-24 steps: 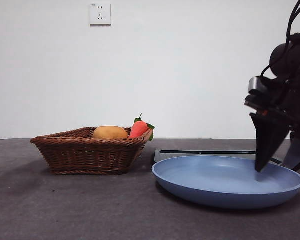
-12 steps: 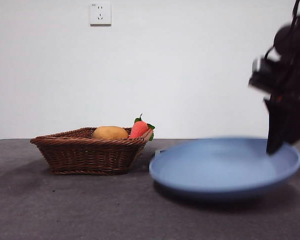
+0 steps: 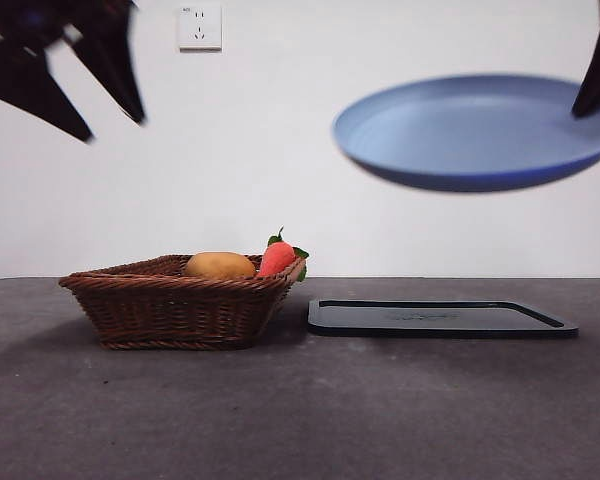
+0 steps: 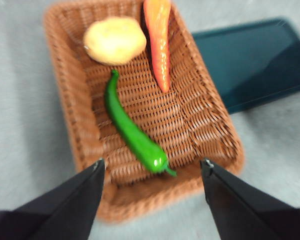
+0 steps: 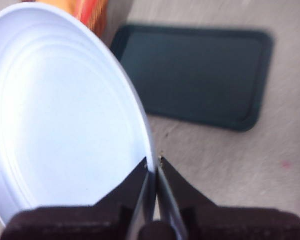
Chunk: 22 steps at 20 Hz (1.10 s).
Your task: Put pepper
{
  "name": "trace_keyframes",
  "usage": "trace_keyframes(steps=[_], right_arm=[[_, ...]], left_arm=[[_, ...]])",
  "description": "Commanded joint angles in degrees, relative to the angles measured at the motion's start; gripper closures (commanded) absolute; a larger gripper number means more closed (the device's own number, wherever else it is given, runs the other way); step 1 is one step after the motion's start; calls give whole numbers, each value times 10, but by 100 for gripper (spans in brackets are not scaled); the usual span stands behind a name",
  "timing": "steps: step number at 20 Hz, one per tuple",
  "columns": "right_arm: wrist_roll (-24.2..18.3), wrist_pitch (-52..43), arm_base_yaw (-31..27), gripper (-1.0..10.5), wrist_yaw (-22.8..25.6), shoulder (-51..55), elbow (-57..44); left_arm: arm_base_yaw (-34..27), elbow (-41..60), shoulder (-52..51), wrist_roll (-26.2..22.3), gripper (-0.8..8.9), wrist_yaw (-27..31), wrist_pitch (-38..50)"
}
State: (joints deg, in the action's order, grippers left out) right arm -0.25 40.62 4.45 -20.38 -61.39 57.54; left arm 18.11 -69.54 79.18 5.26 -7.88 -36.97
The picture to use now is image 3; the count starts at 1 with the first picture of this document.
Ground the orange carrot with green leaves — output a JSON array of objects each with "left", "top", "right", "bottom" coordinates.
[{"left": 256, "top": 226, "right": 312, "bottom": 283}]

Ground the yellow-brown potato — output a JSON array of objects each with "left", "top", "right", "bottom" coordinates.
[{"left": 183, "top": 251, "right": 257, "bottom": 281}]

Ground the black rectangular tray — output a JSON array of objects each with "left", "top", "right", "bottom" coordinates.
[{"left": 306, "top": 298, "right": 580, "bottom": 340}]

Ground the blue round plate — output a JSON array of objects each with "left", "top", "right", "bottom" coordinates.
[{"left": 331, "top": 74, "right": 600, "bottom": 194}]

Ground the white wall socket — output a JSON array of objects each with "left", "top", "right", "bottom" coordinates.
[{"left": 178, "top": 3, "right": 223, "bottom": 53}]

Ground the brown wicker basket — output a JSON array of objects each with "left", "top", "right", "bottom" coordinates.
[{"left": 58, "top": 253, "right": 309, "bottom": 352}]

